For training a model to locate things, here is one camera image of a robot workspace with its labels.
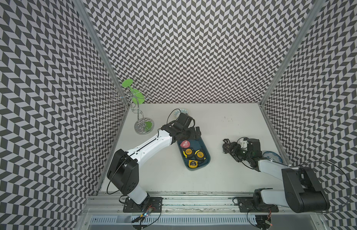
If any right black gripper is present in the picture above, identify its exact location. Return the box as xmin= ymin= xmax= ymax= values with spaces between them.
xmin=224 ymin=141 xmax=252 ymax=162

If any pink tape measure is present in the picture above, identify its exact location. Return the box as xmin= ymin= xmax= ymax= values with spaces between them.
xmin=179 ymin=140 xmax=190 ymax=149

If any teal plastic storage box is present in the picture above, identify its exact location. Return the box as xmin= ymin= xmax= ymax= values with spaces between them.
xmin=177 ymin=138 xmax=211 ymax=171

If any yellow black tape measure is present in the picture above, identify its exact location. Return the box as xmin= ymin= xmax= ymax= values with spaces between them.
xmin=183 ymin=148 xmax=195 ymax=159
xmin=195 ymin=149 xmax=206 ymax=162

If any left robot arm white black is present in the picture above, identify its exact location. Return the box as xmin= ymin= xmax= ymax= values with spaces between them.
xmin=106 ymin=113 xmax=201 ymax=205

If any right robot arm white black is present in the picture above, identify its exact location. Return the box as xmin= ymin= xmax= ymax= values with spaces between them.
xmin=222 ymin=138 xmax=331 ymax=213

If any yellow square tape measure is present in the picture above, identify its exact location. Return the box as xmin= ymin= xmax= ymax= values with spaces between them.
xmin=189 ymin=160 xmax=198 ymax=169

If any yellow patterned bowl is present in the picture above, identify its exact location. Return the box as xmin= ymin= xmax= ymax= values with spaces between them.
xmin=174 ymin=108 xmax=189 ymax=116

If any blue patterned plate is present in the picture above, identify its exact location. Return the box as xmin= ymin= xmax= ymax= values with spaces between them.
xmin=262 ymin=151 xmax=284 ymax=164

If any lower green plastic cup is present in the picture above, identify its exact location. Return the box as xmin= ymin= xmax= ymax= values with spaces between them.
xmin=131 ymin=89 xmax=145 ymax=105

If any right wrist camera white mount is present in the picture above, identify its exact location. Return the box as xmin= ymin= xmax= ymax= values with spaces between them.
xmin=240 ymin=137 xmax=248 ymax=149

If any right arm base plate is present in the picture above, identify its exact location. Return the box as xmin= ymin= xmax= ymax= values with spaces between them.
xmin=235 ymin=196 xmax=279 ymax=213

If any metal wire cup stand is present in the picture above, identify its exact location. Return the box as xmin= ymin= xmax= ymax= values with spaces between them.
xmin=112 ymin=79 xmax=154 ymax=135

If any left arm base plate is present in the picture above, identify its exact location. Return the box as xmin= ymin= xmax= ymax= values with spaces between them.
xmin=123 ymin=196 xmax=163 ymax=213

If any aluminium front rail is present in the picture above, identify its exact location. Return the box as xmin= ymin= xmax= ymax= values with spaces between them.
xmin=80 ymin=192 xmax=323 ymax=216

